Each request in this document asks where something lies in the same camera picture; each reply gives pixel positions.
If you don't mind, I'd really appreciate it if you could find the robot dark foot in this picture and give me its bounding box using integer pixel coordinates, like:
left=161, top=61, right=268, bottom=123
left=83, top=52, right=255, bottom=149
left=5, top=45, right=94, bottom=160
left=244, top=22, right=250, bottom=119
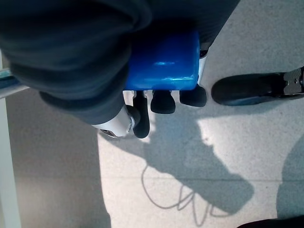
left=237, top=217, right=304, bottom=228
left=210, top=65, right=304, bottom=106

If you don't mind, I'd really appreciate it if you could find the blue bed crank handle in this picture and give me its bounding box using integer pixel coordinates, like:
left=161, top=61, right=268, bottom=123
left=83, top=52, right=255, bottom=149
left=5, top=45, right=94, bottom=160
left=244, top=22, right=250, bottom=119
left=121, top=30, right=200, bottom=92

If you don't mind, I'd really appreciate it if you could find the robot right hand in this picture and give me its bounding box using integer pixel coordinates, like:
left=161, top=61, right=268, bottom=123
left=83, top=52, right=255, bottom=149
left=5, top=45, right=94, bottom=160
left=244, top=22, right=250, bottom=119
left=0, top=0, right=240, bottom=139

